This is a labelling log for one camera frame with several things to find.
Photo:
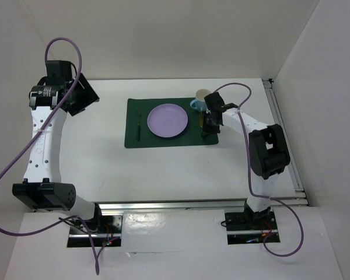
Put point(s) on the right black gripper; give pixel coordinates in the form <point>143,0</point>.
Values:
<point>206,130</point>

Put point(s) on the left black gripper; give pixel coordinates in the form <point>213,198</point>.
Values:
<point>88,96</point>

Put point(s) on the light blue mug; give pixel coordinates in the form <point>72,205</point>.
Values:
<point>199,103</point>

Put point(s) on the purple plate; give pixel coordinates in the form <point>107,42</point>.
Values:
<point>167,120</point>

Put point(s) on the gold fork green handle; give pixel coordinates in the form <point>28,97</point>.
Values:
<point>138,126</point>

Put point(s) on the dark green placemat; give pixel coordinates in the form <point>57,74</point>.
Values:
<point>191,136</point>

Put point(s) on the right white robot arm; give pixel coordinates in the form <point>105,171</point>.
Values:
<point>267,157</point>

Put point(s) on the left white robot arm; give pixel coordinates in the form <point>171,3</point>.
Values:
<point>42,188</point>

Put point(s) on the aluminium rail front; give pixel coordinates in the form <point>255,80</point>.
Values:
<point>171,205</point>

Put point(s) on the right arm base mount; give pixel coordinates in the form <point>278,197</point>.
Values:
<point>240,231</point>

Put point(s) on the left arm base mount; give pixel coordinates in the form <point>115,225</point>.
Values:
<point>106,233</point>

